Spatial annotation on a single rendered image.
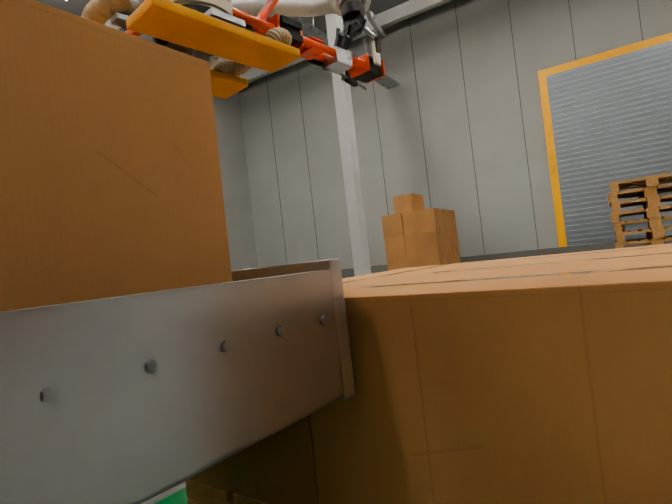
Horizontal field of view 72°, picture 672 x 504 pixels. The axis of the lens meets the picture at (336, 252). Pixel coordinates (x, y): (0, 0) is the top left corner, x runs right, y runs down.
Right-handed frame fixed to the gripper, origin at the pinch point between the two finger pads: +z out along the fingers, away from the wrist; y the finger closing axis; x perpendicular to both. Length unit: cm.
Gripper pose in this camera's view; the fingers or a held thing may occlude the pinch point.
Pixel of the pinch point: (359, 69)
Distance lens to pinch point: 153.9
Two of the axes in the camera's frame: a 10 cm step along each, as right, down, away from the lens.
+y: 7.3, -1.0, -6.7
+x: 6.7, -0.6, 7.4
